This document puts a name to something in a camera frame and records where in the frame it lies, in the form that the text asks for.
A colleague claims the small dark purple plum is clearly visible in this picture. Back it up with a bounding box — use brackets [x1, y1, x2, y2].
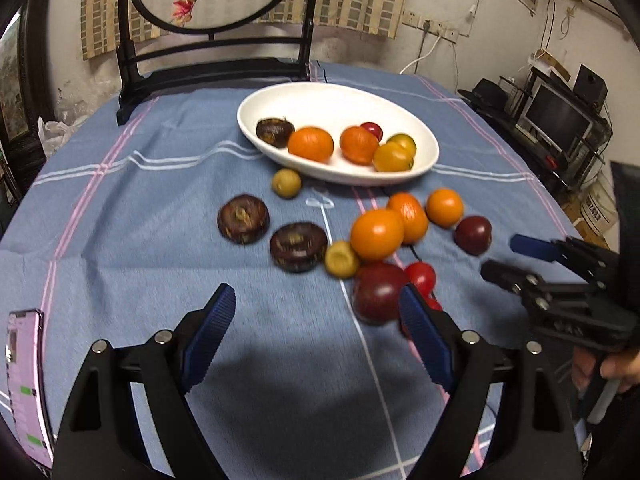
[454, 216, 492, 257]

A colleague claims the red cherry tomato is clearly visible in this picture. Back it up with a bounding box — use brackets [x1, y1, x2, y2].
[360, 122, 383, 142]
[399, 296, 442, 339]
[405, 261, 436, 298]

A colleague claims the small round orange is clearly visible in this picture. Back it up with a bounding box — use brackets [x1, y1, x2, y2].
[425, 188, 464, 229]

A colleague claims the orange mandarin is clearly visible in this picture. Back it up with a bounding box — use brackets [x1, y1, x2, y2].
[288, 127, 334, 164]
[386, 192, 430, 245]
[340, 126, 380, 166]

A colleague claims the large dark red plum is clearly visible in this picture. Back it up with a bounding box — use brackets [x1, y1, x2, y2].
[352, 262, 409, 325]

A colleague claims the large orange fruit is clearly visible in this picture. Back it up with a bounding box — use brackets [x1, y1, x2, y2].
[349, 209, 404, 261]

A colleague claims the yellow-brown longan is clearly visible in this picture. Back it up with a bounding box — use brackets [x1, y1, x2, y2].
[324, 240, 360, 280]

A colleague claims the yellow-orange small tomato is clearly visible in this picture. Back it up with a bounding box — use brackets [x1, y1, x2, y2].
[372, 142, 413, 172]

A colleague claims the dark water chestnut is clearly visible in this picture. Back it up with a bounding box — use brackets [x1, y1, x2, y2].
[256, 118, 295, 148]
[269, 222, 328, 273]
[217, 194, 270, 245]

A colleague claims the small green-brown longan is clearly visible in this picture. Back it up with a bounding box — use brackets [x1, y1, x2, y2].
[271, 168, 303, 200]

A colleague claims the person's hand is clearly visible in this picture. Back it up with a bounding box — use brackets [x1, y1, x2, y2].
[572, 347, 640, 393]

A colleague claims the white plastic bucket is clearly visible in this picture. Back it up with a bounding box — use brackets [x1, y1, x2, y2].
[580, 178, 618, 236]

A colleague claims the smartphone with pink screen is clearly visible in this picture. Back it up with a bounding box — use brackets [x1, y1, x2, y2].
[6, 310, 54, 470]

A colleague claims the black media shelf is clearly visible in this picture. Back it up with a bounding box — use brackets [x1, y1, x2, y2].
[458, 66, 613, 200]

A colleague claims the computer monitor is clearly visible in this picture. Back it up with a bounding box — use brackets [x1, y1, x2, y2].
[518, 82, 593, 158]

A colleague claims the black speaker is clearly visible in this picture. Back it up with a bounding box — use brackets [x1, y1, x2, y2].
[573, 65, 608, 113]

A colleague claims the yellow-green small tomato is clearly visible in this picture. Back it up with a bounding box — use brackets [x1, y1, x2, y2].
[387, 133, 416, 157]

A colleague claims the blue striped tablecloth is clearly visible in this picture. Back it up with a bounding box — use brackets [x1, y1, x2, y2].
[1, 62, 581, 479]

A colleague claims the white oval bowl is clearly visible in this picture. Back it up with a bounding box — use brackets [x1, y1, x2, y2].
[236, 82, 440, 186]

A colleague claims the white plastic bag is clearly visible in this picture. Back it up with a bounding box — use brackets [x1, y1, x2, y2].
[37, 115, 88, 159]

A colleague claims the dark water chestnut in bowl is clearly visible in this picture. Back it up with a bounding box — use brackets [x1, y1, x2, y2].
[256, 118, 295, 148]

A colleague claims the black framed embroidery screen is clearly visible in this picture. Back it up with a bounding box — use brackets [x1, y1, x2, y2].
[116, 0, 317, 125]

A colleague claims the white power cable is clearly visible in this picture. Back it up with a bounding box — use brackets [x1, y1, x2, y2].
[398, 29, 446, 76]

